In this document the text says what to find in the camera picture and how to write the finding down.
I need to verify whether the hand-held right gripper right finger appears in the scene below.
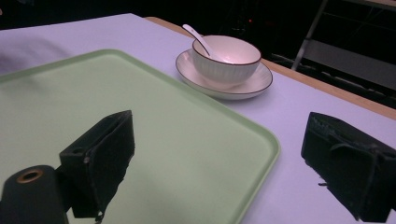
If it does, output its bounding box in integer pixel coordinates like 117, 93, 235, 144
300, 111, 396, 224

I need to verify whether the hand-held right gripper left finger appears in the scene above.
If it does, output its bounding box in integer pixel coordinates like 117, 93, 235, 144
59, 109, 136, 223

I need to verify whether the white plate with dark rim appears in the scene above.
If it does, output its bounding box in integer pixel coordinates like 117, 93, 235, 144
175, 49, 274, 101

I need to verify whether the white ceramic spoon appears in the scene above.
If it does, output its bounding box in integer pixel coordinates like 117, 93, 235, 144
181, 23, 225, 63

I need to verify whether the white ribbed bowl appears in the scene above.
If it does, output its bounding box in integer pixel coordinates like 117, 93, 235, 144
191, 35, 262, 85

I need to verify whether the light green plastic tray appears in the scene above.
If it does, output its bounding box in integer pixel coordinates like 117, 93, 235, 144
0, 49, 281, 224

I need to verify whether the grey metal stand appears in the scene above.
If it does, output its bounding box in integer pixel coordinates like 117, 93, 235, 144
290, 0, 396, 91

